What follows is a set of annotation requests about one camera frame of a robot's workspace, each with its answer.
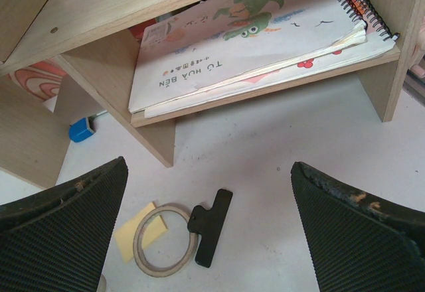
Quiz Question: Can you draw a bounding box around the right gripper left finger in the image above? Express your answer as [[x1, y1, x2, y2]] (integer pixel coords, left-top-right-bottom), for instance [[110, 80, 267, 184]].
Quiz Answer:
[[1, 157, 128, 291]]

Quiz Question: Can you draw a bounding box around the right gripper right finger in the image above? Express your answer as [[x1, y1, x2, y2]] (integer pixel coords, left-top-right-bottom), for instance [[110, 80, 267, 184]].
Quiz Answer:
[[291, 162, 424, 291]]

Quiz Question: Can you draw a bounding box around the light wooden bookshelf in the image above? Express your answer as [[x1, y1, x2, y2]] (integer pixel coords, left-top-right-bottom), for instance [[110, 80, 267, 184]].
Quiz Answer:
[[1, 0, 424, 188]]

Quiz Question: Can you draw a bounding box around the black binder clip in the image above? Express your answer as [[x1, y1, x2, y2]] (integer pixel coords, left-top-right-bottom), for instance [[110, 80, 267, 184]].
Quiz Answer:
[[187, 188, 233, 268]]

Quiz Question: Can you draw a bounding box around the pink plastic bottle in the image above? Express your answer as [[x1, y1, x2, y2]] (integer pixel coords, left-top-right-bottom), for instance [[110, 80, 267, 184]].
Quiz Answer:
[[409, 29, 424, 78]]

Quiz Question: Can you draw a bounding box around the blue eraser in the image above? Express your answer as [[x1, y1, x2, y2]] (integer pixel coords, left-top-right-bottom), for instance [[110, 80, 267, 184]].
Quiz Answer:
[[68, 117, 95, 143]]

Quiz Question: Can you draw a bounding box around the spiral notebook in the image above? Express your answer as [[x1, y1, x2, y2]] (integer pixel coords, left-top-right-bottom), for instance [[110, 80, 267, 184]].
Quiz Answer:
[[128, 0, 396, 117]]

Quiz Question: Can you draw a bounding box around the yellow sticky note pad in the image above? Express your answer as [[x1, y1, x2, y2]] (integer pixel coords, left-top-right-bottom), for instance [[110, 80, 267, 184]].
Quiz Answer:
[[114, 202, 168, 263]]

